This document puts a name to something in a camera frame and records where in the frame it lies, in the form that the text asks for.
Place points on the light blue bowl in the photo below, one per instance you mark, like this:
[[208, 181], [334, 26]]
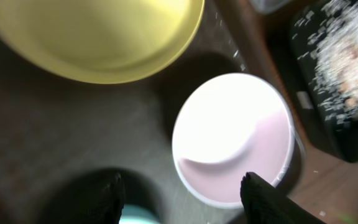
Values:
[[133, 214]]

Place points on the yellow round plate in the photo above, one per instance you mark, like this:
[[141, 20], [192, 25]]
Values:
[[100, 41]]

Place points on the white pink bowl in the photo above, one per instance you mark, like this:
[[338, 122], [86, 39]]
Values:
[[230, 125]]

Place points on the spilled rice pile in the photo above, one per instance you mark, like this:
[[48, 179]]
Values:
[[324, 39]]

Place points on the dark brown serving tray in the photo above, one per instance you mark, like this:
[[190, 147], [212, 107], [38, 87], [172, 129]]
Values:
[[57, 134]]

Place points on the black waste tray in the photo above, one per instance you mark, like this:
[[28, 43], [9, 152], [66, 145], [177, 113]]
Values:
[[323, 128]]

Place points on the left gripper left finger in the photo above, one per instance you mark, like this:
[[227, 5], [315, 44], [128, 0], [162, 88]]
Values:
[[98, 197]]

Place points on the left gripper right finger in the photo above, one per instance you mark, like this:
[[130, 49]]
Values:
[[264, 204]]

